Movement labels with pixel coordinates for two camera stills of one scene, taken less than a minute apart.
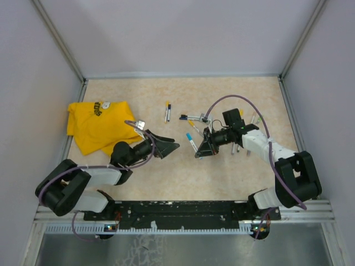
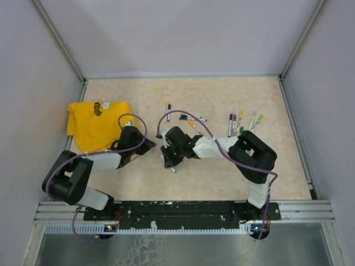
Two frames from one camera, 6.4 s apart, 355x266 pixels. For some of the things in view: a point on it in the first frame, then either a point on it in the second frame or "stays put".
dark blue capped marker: (189, 118) stays put
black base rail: (185, 215) stays put
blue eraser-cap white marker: (169, 112) stays put
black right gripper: (205, 148) to (170, 162)
